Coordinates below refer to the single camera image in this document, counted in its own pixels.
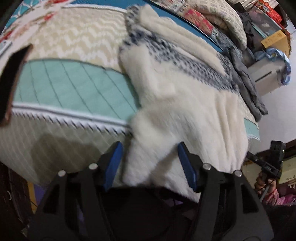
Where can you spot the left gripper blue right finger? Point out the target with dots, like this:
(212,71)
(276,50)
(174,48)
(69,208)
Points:
(228,208)

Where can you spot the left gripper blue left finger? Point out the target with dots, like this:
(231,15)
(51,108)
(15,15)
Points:
(72,207)

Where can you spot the white spotted fleece blanket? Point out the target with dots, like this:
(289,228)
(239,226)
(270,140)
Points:
(186,94)

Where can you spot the person's right hand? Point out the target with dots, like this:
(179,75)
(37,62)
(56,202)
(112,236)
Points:
(260,185)

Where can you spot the grey puffer jacket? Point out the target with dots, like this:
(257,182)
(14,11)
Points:
(245,83)

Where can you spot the grey plastic cabinet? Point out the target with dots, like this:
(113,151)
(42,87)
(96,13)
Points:
(267,75)

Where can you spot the patterned teal beige bedsheet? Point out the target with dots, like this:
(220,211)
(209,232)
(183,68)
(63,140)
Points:
(73,98)

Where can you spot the yellow cardboard box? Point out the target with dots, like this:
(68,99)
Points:
(279,40)

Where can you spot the beige zigzag folded blanket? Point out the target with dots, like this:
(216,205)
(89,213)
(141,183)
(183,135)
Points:
(222,14)

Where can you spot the red floral quilt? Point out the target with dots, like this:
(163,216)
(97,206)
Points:
(198,19)

